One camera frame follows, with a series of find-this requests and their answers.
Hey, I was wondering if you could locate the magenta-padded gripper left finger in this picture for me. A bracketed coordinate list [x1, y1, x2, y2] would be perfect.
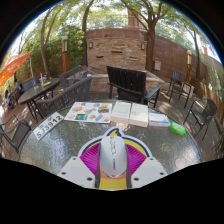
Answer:
[57, 142, 102, 190]

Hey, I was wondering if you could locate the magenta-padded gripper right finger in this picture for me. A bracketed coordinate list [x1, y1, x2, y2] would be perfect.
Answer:
[125, 143, 168, 190]

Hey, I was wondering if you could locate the white computer mouse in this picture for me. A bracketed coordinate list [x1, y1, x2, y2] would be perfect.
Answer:
[98, 134, 129, 180]

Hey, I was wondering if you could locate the yellow duck mouse pad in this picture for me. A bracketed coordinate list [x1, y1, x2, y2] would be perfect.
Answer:
[77, 126, 153, 191]

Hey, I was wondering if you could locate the green packet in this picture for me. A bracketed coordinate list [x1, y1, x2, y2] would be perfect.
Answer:
[169, 121, 188, 137]

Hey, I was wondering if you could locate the blue white booklet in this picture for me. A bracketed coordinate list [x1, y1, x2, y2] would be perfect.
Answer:
[147, 111, 171, 128]

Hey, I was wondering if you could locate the white license plate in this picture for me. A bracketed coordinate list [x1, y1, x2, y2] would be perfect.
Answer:
[32, 111, 65, 142]

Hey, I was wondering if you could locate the white book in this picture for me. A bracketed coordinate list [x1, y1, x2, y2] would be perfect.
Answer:
[109, 100, 132, 125]
[128, 102, 150, 128]

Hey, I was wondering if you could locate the colourful sticker sheet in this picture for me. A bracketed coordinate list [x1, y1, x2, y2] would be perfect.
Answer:
[63, 101, 113, 125]

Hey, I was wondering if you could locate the black mesh metal chair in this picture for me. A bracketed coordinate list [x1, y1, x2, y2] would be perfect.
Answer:
[0, 114, 33, 158]

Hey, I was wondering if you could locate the grey wicker armchair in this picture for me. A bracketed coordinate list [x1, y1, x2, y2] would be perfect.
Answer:
[59, 64, 89, 89]
[34, 76, 93, 119]

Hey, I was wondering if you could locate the dark wicker round chair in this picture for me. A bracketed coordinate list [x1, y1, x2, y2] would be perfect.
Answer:
[182, 97, 218, 141]

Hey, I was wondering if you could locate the dark round patio table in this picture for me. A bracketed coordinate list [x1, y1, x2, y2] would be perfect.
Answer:
[17, 77, 61, 121]

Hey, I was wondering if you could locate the black slatted wooden chair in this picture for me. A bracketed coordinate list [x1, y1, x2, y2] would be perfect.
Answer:
[105, 64, 162, 108]

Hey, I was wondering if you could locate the stone raised basin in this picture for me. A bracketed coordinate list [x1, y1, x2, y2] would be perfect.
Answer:
[88, 68, 167, 95]

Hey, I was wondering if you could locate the blue patio chair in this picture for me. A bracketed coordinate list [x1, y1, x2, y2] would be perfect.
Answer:
[21, 76, 38, 93]

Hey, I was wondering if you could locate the person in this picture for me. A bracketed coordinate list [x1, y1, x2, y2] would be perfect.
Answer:
[13, 78, 24, 98]
[2, 89, 13, 109]

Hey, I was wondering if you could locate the orange parasol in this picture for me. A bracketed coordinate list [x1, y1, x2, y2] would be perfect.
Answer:
[0, 52, 32, 89]

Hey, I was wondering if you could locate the leafy garden tree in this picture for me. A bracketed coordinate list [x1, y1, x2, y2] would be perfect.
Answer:
[183, 19, 203, 81]
[119, 0, 168, 73]
[81, 0, 96, 67]
[39, 6, 64, 79]

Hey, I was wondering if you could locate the black metal frame chair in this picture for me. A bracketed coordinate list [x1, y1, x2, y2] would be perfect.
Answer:
[167, 69, 195, 108]

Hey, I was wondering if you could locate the wooden lamp post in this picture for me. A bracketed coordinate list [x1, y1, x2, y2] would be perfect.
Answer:
[60, 34, 70, 74]
[185, 49, 194, 84]

